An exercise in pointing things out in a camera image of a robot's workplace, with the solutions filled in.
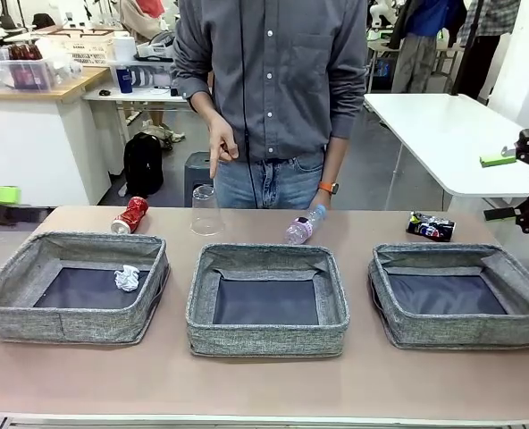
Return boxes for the crushed black soda can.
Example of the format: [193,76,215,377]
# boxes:
[405,210,458,243]

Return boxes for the crushed red soda can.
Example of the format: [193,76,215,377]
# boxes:
[110,196,151,235]

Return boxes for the white paper ball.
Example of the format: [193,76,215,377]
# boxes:
[113,264,140,293]

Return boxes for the clear plastic water bottle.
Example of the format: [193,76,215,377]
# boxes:
[283,204,329,246]

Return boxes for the clear plastic cup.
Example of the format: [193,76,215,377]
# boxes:
[189,184,226,237]

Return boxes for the person's left forearm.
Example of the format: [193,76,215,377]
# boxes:
[321,133,354,184]

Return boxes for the person's right forearm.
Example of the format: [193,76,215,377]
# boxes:
[170,39,224,126]

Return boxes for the person's right hand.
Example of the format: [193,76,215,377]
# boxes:
[206,114,240,181]

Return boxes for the white counter with wooden top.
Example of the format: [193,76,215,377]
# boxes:
[0,65,113,207]

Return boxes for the person in plaid shirt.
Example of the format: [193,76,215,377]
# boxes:
[450,0,523,102]

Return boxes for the clear plastic storage box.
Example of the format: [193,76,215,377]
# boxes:
[0,46,71,94]

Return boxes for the grey fabric basket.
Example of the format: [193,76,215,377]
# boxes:
[367,242,529,350]
[186,243,351,358]
[0,231,172,345]

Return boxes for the person in blue jacket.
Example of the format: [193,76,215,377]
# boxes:
[387,0,469,94]

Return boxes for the black backpack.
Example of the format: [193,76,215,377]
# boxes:
[122,131,165,201]

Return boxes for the small white desk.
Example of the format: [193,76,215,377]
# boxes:
[82,82,189,135]

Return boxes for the blue bottle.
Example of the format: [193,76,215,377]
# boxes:
[115,63,135,96]

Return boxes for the white slatted crate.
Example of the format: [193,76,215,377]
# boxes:
[45,27,116,69]

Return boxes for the pair of light shoes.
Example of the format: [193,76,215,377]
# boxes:
[139,119,186,145]

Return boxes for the white plastic jug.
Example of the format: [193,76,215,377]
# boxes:
[112,31,138,64]

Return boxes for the grey plastic stool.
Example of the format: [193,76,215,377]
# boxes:
[182,150,217,208]

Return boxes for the grey and white cap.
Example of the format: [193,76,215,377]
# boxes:
[133,29,176,63]

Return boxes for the person in beige top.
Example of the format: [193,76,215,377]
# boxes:
[119,0,167,44]

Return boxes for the person in grey shirt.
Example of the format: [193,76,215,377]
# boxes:
[170,0,369,210]

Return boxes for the thin black cord on shirt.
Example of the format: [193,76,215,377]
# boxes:
[239,0,259,209]

